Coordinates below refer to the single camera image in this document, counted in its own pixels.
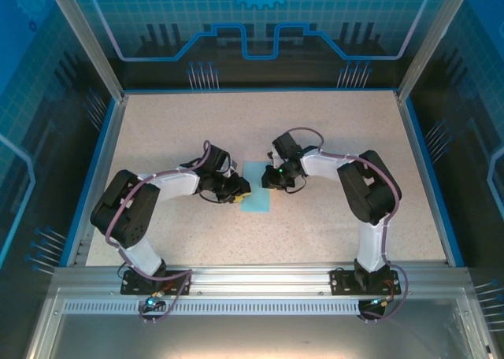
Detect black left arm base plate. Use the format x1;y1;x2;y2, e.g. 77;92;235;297
120;269;193;296

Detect small green-lit connector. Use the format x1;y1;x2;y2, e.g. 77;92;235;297
368;295;396;309
142;291;165;312

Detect brushed metal panel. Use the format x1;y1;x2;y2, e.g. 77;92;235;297
25;287;495;359

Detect light blue paper sheet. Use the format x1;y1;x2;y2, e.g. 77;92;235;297
239;161;273;214

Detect aluminium side rail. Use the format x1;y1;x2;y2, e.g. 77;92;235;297
65;94;129;268
393;91;460;268

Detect slotted white cable duct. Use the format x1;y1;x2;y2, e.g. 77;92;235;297
61;299;365;317

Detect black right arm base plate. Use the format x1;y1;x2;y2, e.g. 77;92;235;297
329;268;403;296

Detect aluminium mounting rail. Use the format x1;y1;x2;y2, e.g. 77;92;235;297
50;261;476;297

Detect aluminium frame post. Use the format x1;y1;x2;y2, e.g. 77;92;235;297
43;0;129;102
395;0;476;102

